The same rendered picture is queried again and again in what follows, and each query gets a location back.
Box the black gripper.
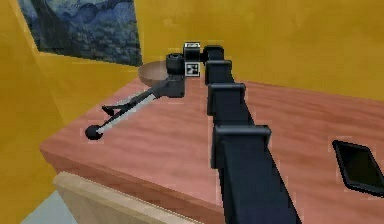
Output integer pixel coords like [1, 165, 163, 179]
[84, 52, 186, 141]

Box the wooden chest of drawers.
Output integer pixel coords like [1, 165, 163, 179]
[39, 77, 384, 224]

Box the brown bowl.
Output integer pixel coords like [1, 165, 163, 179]
[137, 61, 172, 86]

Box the blue landscape painting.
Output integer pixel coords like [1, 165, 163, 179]
[17, 0, 144, 68]

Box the black phone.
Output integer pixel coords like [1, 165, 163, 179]
[331, 139, 384, 198]

